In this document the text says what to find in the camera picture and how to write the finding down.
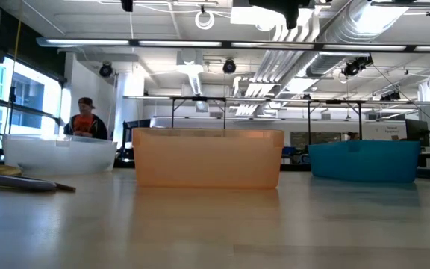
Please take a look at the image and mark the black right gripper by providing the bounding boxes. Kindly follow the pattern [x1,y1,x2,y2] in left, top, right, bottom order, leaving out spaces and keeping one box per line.
[248,0,311,30]

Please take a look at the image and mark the clear plastic bin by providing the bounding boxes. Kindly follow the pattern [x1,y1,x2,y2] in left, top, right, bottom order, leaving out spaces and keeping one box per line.
[2,134,118,176]

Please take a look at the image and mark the gold spoon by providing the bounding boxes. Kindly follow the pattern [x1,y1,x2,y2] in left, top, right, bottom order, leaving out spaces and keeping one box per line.
[0,164,77,194]

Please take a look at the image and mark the long ceiling light bar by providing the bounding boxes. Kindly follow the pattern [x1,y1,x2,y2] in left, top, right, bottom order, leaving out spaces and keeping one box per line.
[35,36,430,53]

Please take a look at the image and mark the white ceiling baffles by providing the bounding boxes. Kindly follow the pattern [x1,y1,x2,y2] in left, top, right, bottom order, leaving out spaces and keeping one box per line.
[233,13,323,117]

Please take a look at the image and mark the black ceiling spotlight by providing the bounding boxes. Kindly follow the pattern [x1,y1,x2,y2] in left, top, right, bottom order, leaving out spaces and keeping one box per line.
[98,62,113,78]
[222,58,237,75]

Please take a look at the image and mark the black cart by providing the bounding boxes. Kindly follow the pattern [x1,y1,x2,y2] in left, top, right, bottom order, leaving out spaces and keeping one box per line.
[113,118,152,169]

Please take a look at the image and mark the person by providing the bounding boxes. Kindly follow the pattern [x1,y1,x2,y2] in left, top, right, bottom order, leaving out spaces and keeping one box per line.
[63,96,109,141]

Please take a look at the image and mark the teal plastic bin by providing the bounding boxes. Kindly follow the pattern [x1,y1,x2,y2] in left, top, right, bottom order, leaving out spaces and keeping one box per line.
[308,140,421,184]

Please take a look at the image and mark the orange plastic bin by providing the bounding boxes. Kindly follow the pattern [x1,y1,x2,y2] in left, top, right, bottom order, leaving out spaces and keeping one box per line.
[131,127,285,190]

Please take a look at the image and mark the black monitor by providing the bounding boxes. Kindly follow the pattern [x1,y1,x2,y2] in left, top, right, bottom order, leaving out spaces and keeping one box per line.
[404,118,430,147]

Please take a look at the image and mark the silver ventilation duct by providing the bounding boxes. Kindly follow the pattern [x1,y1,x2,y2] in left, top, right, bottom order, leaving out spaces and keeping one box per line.
[304,0,410,78]

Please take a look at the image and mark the white cable coil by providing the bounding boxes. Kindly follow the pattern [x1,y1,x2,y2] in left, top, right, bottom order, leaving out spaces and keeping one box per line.
[194,10,216,31]

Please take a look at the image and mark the white ceiling vent duct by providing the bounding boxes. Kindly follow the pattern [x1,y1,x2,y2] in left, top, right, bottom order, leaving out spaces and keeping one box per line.
[175,48,205,96]

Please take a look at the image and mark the yellow hanging cord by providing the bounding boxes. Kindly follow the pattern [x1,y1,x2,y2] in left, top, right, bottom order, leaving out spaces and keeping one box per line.
[13,20,23,64]

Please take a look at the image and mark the black metal frame stand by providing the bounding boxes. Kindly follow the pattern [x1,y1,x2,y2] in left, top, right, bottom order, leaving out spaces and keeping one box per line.
[306,99,364,142]
[169,96,228,130]

